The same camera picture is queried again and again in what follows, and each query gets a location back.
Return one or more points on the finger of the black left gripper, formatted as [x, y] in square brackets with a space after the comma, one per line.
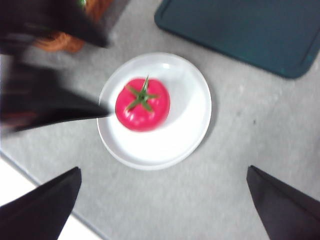
[50, 107]
[50, 17]

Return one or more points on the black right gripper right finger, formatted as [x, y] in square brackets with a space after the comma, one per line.
[287, 210]

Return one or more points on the red tomato with green stem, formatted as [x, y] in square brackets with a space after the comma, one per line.
[143, 110]

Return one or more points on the pale grey round plate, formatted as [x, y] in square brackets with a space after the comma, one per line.
[155, 150]

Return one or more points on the dark rectangular cutting board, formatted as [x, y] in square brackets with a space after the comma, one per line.
[245, 30]

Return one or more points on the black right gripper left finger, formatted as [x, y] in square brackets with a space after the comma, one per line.
[37, 210]

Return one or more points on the brown wicker basket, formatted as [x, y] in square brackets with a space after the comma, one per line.
[62, 43]

